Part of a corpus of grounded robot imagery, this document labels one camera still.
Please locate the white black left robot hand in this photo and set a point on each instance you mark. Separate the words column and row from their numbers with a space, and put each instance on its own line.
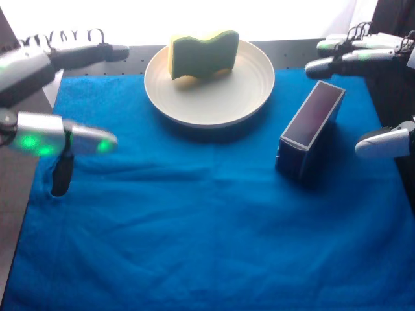
column 27, row 73

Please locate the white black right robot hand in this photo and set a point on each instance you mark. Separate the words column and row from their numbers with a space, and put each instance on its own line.
column 363, row 58

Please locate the dark purple box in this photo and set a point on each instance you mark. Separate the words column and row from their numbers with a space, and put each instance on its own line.
column 308, row 136

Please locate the white round plate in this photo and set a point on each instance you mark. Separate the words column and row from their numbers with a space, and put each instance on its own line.
column 207, row 102

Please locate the yellow green sponge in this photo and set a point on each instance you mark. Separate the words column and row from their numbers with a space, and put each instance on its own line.
column 201, row 55

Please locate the blue table cloth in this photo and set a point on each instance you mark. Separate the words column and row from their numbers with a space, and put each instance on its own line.
column 194, row 226

